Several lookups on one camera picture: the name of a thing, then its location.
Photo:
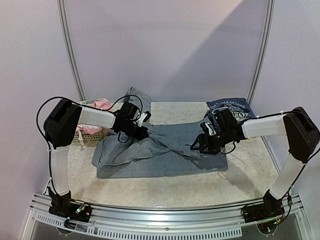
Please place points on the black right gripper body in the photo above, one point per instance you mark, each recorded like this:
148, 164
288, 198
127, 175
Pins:
205, 141

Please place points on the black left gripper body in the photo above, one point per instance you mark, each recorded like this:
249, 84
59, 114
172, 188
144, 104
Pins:
130, 131

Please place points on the grey garment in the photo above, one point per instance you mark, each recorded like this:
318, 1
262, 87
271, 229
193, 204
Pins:
165, 153

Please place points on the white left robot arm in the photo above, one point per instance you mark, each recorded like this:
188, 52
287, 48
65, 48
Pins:
61, 124

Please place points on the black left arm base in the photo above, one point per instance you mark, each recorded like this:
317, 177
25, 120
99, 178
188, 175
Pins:
66, 207

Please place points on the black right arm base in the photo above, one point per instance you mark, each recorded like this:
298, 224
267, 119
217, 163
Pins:
269, 208

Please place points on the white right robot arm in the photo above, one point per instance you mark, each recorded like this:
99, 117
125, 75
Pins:
292, 139

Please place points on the beige perforated laundry basket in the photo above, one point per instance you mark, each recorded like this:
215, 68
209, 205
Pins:
81, 137

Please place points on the pink garment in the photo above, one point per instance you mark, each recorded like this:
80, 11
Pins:
102, 104

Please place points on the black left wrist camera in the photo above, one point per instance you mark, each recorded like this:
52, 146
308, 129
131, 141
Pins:
132, 113

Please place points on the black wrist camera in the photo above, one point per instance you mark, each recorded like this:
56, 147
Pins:
219, 120
132, 113

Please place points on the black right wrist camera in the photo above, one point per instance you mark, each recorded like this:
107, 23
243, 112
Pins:
219, 120

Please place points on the aluminium front rail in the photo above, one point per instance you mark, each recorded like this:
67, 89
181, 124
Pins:
220, 222

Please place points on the right aluminium frame post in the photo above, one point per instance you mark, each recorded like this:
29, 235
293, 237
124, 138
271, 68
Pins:
262, 50

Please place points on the aluminium frame post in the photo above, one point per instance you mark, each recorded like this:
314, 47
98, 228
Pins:
69, 49
262, 50

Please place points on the left aluminium frame post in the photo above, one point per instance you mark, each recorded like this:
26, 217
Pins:
69, 49

